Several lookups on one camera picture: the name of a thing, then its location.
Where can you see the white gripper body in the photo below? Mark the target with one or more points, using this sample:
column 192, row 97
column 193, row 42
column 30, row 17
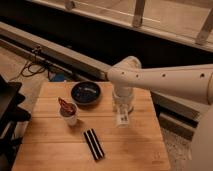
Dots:
column 123, row 96

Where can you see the white plastic bottle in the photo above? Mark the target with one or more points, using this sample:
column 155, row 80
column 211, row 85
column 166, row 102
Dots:
column 122, row 119

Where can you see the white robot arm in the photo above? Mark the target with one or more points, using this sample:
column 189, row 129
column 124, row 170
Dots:
column 194, row 82

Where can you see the dark ceramic bowl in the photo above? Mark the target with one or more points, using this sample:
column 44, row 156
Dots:
column 85, row 93

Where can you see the black striped block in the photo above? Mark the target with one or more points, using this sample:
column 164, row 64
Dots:
column 94, row 144

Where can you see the brown snack packet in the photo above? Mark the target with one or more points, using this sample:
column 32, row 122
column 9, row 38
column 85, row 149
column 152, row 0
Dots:
column 68, row 109

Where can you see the white cup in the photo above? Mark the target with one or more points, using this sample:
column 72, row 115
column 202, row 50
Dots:
column 70, row 120

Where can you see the blue box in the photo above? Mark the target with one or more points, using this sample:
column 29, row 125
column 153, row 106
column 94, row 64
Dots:
column 58, row 78

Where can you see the black chair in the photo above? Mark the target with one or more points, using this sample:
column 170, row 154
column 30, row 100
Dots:
column 10, row 115

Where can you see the metal rail beam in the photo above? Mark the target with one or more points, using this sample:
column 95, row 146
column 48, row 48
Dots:
column 54, row 50

